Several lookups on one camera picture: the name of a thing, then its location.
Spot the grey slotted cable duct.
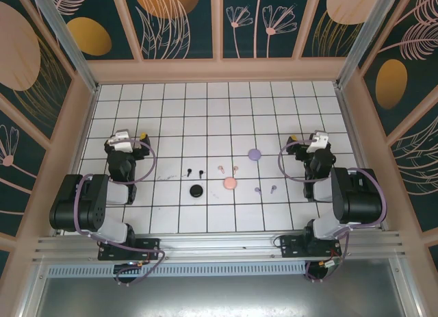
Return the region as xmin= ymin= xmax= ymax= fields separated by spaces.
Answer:
xmin=46 ymin=264 xmax=309 ymax=277

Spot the black mount plate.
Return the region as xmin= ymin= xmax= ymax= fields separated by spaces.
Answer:
xmin=279 ymin=235 xmax=343 ymax=259
xmin=98 ymin=237 xmax=162 ymax=262

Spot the left black mount plate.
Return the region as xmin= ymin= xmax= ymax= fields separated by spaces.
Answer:
xmin=98 ymin=237 xmax=162 ymax=262

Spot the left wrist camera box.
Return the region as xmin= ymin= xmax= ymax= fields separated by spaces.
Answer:
xmin=108 ymin=130 xmax=133 ymax=153

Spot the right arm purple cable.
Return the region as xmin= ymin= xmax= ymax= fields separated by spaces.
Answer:
xmin=278 ymin=141 xmax=388 ymax=283

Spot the right black mount plate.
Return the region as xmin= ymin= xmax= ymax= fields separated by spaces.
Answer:
xmin=279 ymin=235 xmax=343 ymax=259

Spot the aluminium frame post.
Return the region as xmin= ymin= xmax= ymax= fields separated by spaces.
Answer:
xmin=27 ymin=0 xmax=101 ymax=94
xmin=335 ymin=0 xmax=403 ymax=89

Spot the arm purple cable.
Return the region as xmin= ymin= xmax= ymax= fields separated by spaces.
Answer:
xmin=278 ymin=141 xmax=388 ymax=283
xmin=74 ymin=140 xmax=167 ymax=288

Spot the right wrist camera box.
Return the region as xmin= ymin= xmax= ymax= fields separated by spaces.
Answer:
xmin=306 ymin=131 xmax=330 ymax=154

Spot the controller board with wires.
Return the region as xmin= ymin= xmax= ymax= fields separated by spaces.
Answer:
xmin=305 ymin=255 xmax=343 ymax=282
xmin=114 ymin=260 xmax=153 ymax=280

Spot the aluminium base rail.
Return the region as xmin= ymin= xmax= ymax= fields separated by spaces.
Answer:
xmin=32 ymin=230 xmax=408 ymax=263

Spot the grey metal sheet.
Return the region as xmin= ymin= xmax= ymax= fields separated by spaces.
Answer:
xmin=34 ymin=275 xmax=411 ymax=317

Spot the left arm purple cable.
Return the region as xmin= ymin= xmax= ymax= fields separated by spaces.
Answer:
xmin=74 ymin=140 xmax=167 ymax=288

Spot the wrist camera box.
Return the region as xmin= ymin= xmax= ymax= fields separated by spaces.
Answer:
xmin=306 ymin=131 xmax=330 ymax=154
xmin=108 ymin=130 xmax=133 ymax=153

